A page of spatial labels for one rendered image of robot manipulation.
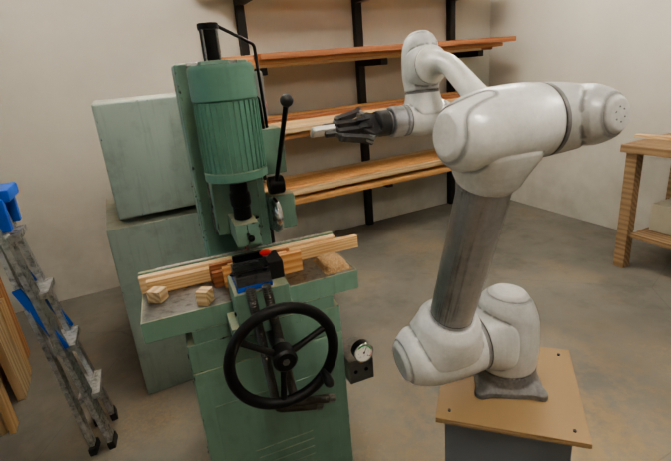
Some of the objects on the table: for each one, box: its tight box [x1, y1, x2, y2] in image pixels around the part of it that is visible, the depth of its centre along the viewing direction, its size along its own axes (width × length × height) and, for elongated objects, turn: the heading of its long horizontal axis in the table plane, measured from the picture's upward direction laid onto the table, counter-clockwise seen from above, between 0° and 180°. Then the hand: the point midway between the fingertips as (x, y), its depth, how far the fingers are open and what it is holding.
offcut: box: [195, 286, 215, 306], centre depth 119 cm, size 3×4×4 cm
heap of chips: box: [313, 252, 351, 275], centre depth 136 cm, size 8×12×3 cm
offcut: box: [146, 286, 169, 303], centre depth 123 cm, size 4×4×3 cm
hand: (323, 131), depth 123 cm, fingers closed
